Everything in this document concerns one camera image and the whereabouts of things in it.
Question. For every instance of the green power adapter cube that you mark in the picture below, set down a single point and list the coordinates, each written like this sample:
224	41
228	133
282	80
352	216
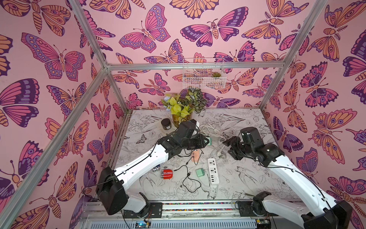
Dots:
210	141

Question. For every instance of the small plant in basket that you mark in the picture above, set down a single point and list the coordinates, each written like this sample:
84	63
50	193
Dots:
216	74

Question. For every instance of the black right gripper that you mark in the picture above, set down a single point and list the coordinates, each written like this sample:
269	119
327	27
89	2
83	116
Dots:
233	146

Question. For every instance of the white wire wall basket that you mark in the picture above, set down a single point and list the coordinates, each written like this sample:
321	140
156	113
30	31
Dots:
198	75

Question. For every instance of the pink power strip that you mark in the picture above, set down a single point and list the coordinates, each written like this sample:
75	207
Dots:
196	155

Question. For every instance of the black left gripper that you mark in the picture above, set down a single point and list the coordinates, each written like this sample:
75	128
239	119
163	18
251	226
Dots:
200	142

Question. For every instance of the small black jar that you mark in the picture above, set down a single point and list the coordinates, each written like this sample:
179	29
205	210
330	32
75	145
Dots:
166	124

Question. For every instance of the white power plug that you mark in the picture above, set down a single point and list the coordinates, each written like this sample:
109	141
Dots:
221	154

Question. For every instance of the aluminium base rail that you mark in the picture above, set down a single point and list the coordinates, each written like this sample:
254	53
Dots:
209	214

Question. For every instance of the potted green artificial plant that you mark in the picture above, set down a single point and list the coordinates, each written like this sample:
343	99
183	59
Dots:
182	105

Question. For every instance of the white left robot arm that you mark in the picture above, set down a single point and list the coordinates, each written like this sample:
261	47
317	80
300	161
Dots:
113	185

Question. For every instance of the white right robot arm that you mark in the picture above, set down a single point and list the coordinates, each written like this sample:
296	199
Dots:
319	210

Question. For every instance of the white power strip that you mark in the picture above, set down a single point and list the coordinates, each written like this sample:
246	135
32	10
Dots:
212	171

